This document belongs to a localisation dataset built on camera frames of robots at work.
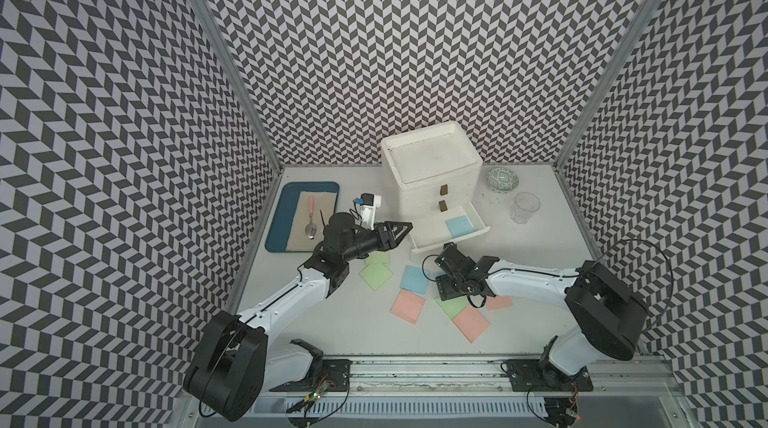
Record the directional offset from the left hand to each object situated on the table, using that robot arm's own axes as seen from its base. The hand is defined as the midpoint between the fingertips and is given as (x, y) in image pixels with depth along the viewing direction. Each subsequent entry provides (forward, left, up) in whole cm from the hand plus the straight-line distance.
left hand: (408, 229), depth 76 cm
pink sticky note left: (-12, 0, -21) cm, 25 cm away
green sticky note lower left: (-3, +10, -21) cm, 23 cm away
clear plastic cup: (+19, -41, -18) cm, 48 cm away
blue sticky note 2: (-5, -2, -19) cm, 20 cm away
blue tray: (+14, +42, -19) cm, 48 cm away
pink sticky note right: (-11, -27, -23) cm, 37 cm away
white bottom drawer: (+9, -8, -15) cm, 19 cm away
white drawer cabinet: (+13, -7, +5) cm, 16 cm away
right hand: (-7, -14, -22) cm, 27 cm away
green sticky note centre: (-13, -13, -19) cm, 27 cm away
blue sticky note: (+14, -18, -20) cm, 31 cm away
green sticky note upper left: (+1, +9, -18) cm, 20 cm away
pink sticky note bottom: (-17, -18, -21) cm, 32 cm away
